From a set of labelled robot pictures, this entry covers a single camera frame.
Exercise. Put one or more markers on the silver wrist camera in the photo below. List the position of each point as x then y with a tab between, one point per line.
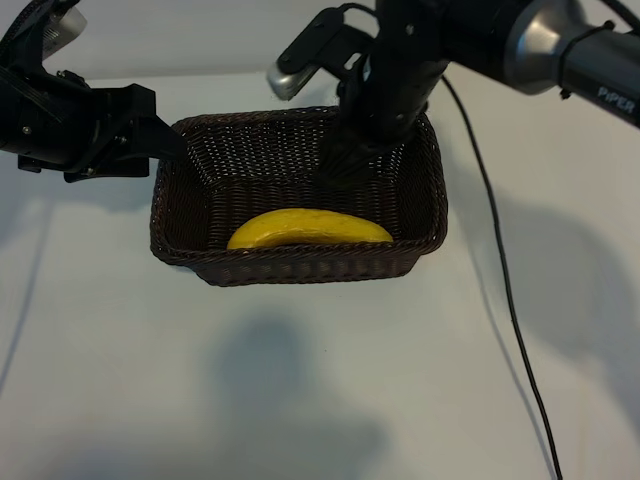
65	30
290	80

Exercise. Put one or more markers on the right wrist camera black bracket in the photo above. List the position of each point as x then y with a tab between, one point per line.
325	37

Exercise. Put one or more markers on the yellow banana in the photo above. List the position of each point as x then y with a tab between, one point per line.
310	227

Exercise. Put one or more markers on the black zip tie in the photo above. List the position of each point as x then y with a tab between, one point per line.
567	65

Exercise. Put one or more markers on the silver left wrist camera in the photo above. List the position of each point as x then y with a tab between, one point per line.
65	30

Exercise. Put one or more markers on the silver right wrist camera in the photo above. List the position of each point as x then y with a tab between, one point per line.
290	80

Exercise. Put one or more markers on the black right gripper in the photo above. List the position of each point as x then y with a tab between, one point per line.
395	75

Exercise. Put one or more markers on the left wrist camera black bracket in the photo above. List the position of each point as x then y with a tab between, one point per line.
20	35

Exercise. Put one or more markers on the wrist camera black bracket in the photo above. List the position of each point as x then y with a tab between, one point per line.
20	35
325	37

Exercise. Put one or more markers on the dark brown wicker basket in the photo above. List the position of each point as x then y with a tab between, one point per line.
300	272

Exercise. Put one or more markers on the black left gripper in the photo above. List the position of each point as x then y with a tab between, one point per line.
60	130

